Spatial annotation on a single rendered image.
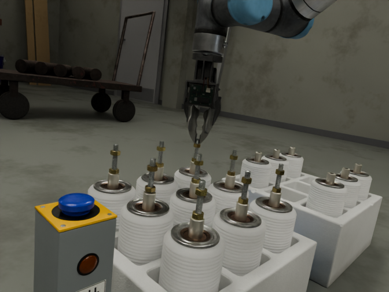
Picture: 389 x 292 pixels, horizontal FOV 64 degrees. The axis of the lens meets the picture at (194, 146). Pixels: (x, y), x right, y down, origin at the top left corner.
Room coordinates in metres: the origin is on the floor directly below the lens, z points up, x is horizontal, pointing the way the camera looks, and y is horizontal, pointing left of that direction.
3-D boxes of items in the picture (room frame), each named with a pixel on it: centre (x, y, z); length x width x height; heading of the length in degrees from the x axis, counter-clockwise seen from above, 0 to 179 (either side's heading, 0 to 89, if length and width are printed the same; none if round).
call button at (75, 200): (0.35, 0.13, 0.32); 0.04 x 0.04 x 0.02
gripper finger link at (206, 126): (0.76, -0.02, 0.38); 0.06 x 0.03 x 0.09; 172
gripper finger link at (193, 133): (0.76, 0.01, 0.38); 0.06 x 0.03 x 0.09; 172
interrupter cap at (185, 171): (0.78, -0.01, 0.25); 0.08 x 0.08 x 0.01
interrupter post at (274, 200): (0.62, -0.18, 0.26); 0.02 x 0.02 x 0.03
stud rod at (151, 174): (0.52, 0.07, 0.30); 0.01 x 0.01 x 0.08
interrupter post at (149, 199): (0.52, 0.07, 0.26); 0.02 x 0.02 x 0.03
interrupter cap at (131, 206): (0.52, 0.07, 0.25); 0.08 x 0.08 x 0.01
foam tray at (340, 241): (1.00, -0.38, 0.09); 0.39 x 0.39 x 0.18; 47
